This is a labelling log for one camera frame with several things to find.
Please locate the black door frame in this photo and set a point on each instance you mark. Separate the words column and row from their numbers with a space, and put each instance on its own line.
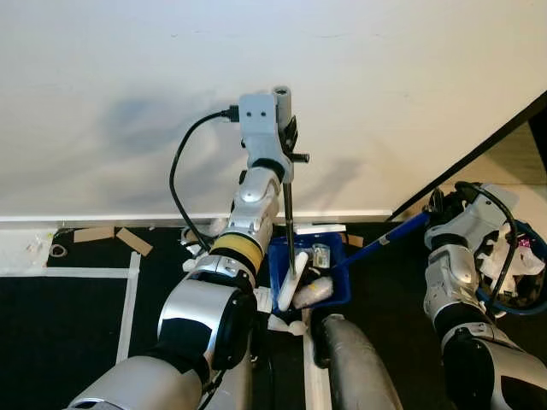
column 479, row 152

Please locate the blue waste basket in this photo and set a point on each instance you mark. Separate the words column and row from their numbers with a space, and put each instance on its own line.
column 513, row 306

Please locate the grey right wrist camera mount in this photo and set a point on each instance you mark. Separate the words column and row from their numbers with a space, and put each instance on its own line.
column 474, row 218

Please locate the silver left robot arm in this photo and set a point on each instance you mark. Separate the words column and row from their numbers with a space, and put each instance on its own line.
column 248, row 205

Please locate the white plastic container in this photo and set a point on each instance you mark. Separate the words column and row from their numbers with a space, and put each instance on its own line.
column 320, row 229

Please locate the silver robot leg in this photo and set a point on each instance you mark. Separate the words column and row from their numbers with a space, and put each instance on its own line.
column 235, row 389
column 355, row 367

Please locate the black cabinet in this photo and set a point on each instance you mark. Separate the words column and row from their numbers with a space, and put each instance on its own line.
column 540, row 137

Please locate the small printed card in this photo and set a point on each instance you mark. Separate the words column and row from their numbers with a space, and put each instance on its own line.
column 321, row 258

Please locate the small brown cardboard scrap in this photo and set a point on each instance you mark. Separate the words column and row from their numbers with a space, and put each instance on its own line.
column 355, row 241

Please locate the clear plastic wrap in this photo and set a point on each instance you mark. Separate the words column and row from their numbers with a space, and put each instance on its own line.
column 39, row 242

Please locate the flat brown cardboard piece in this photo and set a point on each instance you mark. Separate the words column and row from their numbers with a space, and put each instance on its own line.
column 134, row 242
column 94, row 234

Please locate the grey broom with white head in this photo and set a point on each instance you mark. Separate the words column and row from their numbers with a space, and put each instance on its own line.
column 291, row 290

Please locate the blue plastic dustpan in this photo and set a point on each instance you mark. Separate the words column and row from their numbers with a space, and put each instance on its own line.
column 402, row 229

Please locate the silver left robot leg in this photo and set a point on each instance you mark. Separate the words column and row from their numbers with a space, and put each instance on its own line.
column 235, row 389

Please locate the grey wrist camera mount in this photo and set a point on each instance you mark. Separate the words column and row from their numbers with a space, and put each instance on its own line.
column 474, row 218
column 256, row 120

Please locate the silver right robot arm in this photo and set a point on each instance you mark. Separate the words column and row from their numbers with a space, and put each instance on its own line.
column 449, row 282

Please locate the white plastic bin bag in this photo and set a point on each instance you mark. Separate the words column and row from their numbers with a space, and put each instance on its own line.
column 504, row 265

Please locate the white floor tape strip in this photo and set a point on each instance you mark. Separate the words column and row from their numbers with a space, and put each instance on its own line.
column 128, row 307
column 316, row 376

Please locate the silver right robot leg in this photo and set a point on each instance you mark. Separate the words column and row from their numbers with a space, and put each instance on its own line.
column 355, row 367

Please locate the crumpled white paper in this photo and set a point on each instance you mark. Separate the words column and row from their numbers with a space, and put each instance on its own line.
column 286, row 325

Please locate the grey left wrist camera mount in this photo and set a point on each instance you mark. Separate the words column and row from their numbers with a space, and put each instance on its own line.
column 256, row 120

